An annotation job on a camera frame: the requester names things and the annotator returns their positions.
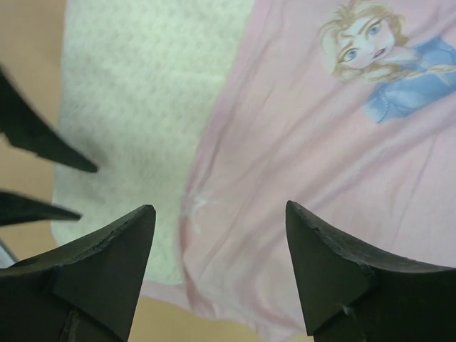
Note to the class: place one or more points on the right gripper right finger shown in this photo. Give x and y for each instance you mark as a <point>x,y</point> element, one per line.
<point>352,291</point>

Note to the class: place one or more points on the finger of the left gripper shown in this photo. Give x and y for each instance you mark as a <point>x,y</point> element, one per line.
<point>25,130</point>
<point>17,209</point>

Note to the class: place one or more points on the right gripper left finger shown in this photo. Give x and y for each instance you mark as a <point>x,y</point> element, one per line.
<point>85,290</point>

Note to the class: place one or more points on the cream yellow pillow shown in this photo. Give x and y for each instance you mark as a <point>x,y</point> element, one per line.
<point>139,80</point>

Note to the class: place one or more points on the pink cartoon pillowcase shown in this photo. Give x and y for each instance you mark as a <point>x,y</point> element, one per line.
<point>346,107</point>

